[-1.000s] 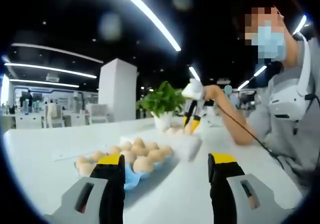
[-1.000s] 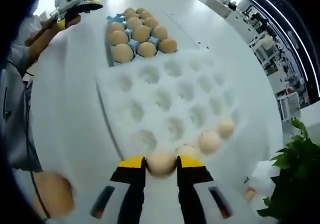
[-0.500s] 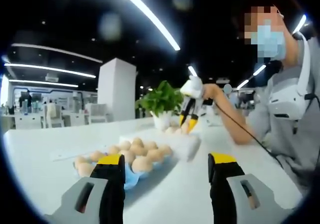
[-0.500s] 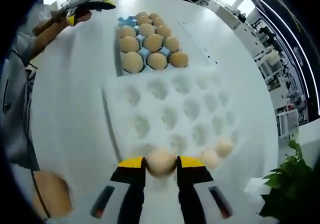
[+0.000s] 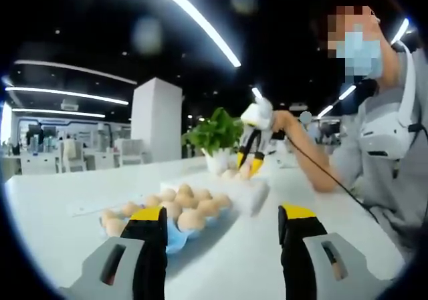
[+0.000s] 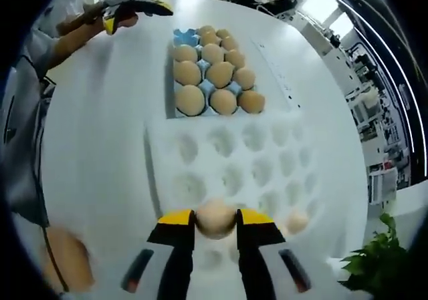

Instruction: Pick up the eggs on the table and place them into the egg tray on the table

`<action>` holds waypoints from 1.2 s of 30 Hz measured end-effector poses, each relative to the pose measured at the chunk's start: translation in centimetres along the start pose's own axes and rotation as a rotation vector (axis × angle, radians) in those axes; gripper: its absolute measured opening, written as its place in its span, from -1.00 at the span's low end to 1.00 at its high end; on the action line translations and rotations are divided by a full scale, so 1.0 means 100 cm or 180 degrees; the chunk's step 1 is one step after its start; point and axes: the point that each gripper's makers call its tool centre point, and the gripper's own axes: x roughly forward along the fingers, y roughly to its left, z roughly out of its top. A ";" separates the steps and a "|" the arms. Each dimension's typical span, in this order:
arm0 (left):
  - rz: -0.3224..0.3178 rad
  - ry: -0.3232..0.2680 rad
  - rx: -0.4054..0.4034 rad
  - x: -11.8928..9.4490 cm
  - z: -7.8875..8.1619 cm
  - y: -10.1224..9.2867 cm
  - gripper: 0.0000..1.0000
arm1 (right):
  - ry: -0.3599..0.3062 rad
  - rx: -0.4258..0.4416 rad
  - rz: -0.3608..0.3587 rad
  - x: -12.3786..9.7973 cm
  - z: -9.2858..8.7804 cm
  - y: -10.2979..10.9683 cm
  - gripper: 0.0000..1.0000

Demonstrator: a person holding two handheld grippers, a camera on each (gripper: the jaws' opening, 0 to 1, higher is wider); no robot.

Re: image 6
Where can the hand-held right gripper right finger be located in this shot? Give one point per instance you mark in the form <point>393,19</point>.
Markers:
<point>257,234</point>

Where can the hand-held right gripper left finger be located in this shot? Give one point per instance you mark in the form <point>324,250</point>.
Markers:
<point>174,234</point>

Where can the single brown egg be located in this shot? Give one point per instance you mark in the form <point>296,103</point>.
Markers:
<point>296,224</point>
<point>215,220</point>

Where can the blue egg tray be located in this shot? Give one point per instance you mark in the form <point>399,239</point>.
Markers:
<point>182,36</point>

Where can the cluster of brown eggs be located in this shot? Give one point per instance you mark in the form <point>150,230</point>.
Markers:
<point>187,73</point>

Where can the clear plastic egg container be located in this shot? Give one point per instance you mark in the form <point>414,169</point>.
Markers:
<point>207,166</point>

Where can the person's left hand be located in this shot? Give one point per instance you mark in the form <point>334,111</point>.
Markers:
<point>95,17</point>

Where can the white table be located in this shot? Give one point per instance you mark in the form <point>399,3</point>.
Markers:
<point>110,129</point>

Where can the green potted plant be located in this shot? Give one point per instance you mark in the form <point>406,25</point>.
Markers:
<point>378,256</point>

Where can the operator in grey shirt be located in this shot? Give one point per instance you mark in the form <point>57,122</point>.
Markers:
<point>23,129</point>

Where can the white power socket strip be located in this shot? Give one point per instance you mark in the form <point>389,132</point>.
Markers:
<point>277,73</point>

